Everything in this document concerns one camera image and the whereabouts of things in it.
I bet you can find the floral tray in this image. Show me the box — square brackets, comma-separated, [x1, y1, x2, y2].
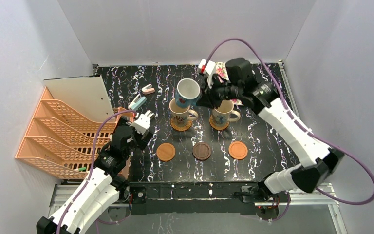
[215, 62, 243, 106]

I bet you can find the tall beige mug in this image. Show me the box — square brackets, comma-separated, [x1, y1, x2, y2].
[212, 100, 241, 125]

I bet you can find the light wooden coaster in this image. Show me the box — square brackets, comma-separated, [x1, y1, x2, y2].
[228, 141, 248, 160]
[156, 143, 176, 161]

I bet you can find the woven rattan coaster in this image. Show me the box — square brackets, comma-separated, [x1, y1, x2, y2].
[209, 115, 229, 131]
[170, 117, 192, 132]

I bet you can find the blue mug white inside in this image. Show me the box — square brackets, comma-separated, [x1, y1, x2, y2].
[175, 78, 201, 108]

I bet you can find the dark walnut wooden coaster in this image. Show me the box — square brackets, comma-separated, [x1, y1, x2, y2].
[192, 142, 212, 160]

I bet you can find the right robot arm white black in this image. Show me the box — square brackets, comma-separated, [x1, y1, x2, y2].
[197, 58, 345, 196]

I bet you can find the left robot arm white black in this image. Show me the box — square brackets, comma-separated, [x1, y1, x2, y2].
[36, 114, 153, 234]

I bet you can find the blue white stapler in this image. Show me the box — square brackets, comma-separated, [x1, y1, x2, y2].
[128, 94, 147, 111]

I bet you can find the pink mini stapler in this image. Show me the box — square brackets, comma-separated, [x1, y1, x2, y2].
[141, 84, 155, 95]

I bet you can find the white folder board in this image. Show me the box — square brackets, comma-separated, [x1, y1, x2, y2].
[43, 75, 114, 122]

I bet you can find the orange mesh file rack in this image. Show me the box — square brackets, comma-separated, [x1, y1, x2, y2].
[15, 88, 119, 179]

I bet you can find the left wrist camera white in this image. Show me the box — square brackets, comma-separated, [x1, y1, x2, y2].
[130, 114, 151, 135]

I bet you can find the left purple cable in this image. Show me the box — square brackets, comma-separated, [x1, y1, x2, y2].
[55, 110, 138, 234]

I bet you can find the purple cable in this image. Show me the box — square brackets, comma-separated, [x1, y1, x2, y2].
[55, 110, 138, 234]
[205, 38, 374, 223]

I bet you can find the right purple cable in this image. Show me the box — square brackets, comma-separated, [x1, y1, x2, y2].
[205, 38, 374, 223]

